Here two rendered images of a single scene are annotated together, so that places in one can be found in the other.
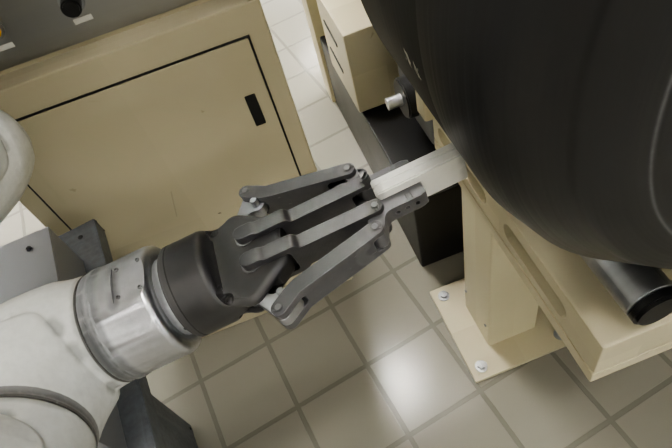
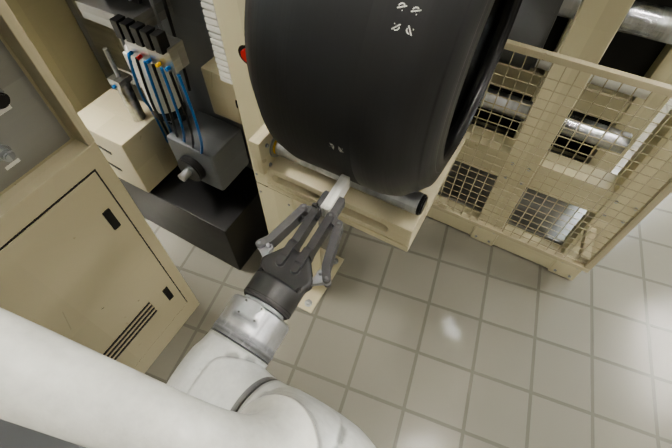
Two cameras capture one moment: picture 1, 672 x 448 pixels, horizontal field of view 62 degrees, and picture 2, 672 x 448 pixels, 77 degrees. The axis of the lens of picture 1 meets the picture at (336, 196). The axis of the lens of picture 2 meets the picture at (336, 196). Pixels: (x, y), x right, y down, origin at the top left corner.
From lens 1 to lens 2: 0.35 m
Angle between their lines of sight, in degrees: 34
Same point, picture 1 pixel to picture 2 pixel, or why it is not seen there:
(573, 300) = (390, 220)
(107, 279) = (239, 317)
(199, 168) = (80, 282)
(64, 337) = (240, 357)
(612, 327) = (409, 222)
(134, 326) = (270, 328)
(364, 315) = not seen: hidden behind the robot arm
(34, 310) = (213, 357)
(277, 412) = not seen: hidden behind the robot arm
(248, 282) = (301, 278)
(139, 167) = (33, 306)
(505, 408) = (332, 315)
